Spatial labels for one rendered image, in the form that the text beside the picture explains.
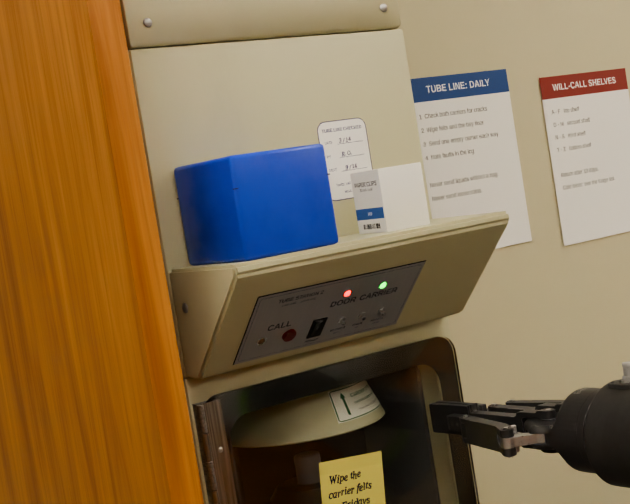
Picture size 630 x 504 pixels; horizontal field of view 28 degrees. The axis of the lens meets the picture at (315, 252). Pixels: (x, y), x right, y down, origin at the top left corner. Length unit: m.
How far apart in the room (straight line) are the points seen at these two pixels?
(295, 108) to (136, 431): 0.36
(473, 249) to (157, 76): 0.35
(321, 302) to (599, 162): 1.08
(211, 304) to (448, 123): 0.91
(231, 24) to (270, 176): 0.19
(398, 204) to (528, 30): 0.93
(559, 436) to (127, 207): 0.42
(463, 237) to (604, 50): 1.04
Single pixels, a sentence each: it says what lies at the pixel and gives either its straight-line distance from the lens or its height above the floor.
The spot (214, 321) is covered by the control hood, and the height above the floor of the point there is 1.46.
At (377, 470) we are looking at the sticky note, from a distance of 1.26.
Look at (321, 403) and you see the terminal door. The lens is 1.21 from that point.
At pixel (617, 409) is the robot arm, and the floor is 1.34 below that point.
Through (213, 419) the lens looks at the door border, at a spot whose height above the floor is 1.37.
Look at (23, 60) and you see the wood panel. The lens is 1.16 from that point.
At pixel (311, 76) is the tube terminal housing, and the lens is 1.24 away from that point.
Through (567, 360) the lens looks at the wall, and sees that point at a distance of 2.08.
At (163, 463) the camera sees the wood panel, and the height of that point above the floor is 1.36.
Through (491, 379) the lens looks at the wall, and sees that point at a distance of 1.96.
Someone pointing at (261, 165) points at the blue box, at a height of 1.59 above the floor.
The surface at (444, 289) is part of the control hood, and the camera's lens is 1.25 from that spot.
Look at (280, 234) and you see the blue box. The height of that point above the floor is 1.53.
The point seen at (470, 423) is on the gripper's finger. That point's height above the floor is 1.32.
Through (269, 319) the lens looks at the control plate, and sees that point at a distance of 1.11.
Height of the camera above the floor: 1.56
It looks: 3 degrees down
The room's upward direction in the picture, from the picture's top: 9 degrees counter-clockwise
